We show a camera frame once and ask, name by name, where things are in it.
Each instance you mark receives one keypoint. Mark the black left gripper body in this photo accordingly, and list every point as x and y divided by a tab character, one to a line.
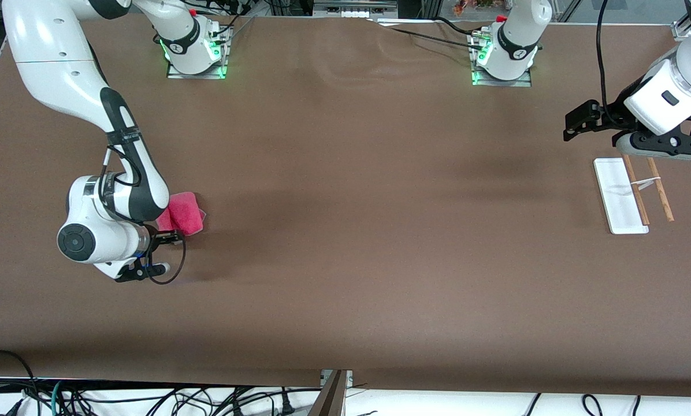
618	108

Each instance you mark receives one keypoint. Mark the pink microfibre towel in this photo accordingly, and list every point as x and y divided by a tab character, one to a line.
186	214

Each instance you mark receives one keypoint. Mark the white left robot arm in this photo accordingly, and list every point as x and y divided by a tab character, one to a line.
516	40

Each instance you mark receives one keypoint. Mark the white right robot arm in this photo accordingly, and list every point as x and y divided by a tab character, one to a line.
51	52

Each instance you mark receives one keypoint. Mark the white rack base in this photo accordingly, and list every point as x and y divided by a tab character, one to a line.
614	196

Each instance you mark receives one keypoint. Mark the orange background items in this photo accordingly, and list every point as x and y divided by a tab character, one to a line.
478	6

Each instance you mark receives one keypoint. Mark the table cover sheet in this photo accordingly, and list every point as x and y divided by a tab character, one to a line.
345	260

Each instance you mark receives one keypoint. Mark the white power strip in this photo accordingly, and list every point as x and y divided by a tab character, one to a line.
354	8

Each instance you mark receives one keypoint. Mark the white rack rod bracket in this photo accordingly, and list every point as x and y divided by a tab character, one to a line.
646	184

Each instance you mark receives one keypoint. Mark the aluminium corner bracket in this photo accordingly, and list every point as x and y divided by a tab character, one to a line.
680	30

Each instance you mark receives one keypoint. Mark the brown table post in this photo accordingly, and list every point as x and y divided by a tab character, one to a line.
328	398

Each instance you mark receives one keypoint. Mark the metal post bracket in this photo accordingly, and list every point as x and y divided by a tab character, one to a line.
348	378

